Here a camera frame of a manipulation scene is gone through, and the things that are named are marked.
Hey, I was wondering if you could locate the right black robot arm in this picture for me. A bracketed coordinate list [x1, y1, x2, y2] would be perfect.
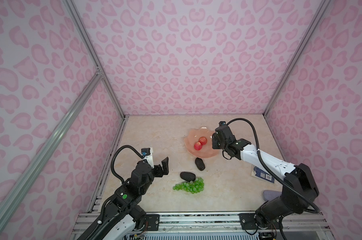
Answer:
[212, 122, 321, 229]

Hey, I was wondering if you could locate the red apple front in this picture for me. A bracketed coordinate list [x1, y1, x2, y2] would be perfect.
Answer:
[194, 142, 203, 151]

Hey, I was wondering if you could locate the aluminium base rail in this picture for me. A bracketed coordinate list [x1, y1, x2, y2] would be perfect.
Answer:
[69, 194, 335, 240]

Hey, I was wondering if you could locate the dark avocado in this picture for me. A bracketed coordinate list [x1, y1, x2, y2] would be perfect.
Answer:
[195, 158, 206, 171]
[180, 172, 196, 182]

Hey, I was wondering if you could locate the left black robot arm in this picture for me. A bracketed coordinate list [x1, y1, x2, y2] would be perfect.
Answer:
[79, 157, 169, 240]

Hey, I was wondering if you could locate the red apple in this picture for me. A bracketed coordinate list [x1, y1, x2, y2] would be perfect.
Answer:
[199, 137, 208, 146]
[194, 142, 203, 151]

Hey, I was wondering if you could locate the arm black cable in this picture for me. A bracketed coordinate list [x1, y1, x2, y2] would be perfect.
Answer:
[110, 145, 145, 184]
[225, 117, 321, 214]

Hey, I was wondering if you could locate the diagonal aluminium frame bar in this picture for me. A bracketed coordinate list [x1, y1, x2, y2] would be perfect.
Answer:
[0, 72, 104, 234]

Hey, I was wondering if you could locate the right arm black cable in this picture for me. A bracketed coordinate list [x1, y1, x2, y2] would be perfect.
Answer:
[225, 117, 321, 214]

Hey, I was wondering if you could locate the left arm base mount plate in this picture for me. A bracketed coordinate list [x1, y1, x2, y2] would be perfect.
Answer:
[145, 214, 160, 232]

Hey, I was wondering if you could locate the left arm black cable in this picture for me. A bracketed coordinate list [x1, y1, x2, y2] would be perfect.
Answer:
[110, 145, 145, 184]

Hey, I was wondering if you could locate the pink flower-shaped fruit bowl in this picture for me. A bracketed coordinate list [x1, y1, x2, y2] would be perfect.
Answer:
[184, 127, 220, 159]

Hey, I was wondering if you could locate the purple grey pad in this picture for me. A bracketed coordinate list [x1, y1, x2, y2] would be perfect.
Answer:
[262, 190, 282, 202]

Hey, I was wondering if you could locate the dark blue booklet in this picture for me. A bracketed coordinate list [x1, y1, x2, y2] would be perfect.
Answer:
[251, 165, 275, 184]

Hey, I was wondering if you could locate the green grape bunch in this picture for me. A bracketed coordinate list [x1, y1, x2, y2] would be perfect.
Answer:
[173, 178, 205, 194]

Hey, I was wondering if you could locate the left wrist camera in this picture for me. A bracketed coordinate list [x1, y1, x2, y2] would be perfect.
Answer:
[141, 148, 154, 169]

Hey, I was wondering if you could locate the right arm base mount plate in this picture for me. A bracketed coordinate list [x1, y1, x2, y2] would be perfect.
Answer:
[239, 213, 258, 231]

